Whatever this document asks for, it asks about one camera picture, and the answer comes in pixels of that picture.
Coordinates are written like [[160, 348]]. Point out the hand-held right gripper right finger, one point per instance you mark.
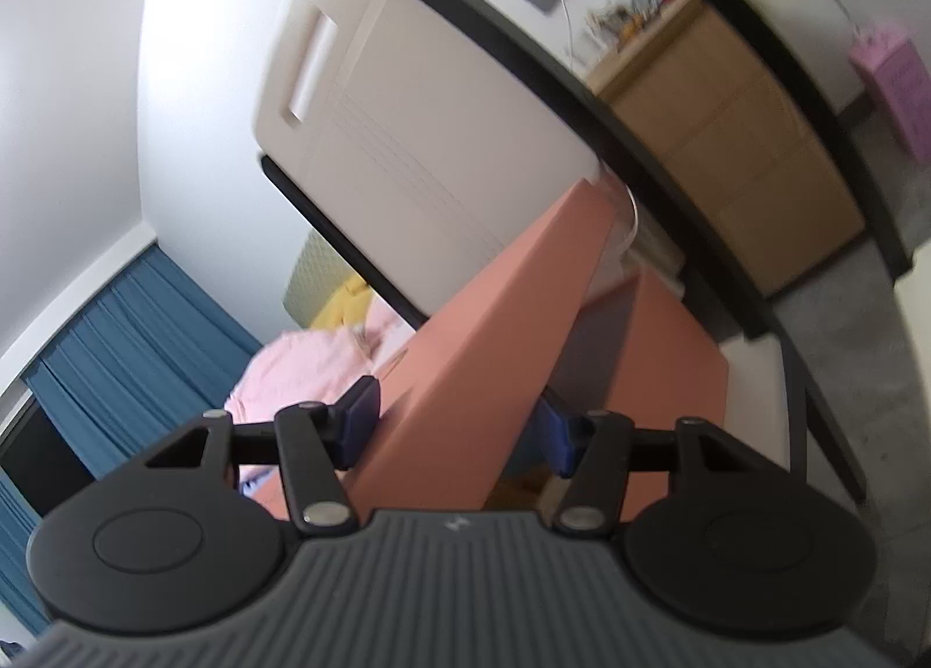
[[556, 441]]

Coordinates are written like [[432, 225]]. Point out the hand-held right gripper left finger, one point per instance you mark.
[[358, 417]]

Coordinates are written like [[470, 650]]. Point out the orange cardboard box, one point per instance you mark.
[[676, 377]]

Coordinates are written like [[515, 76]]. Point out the orange box lid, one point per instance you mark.
[[494, 319]]

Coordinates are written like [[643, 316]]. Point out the pink blanket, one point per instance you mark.
[[298, 370]]

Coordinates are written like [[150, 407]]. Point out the bed with pink sheet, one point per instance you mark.
[[385, 333]]

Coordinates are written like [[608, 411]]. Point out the yellow plush toy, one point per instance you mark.
[[342, 304]]

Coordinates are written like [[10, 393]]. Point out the quilted beige headboard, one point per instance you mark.
[[313, 275]]

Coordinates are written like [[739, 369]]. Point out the blue curtain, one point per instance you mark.
[[131, 348]]

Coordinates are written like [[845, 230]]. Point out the dark window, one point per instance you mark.
[[36, 450]]

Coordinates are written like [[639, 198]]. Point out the wooden nightstand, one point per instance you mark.
[[727, 151]]

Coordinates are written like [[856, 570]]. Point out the small clutter on nightstand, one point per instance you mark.
[[633, 13]]

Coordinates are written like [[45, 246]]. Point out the pink carton box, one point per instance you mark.
[[898, 82]]

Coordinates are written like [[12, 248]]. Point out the beige chair with black frame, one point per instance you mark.
[[889, 242], [407, 130]]

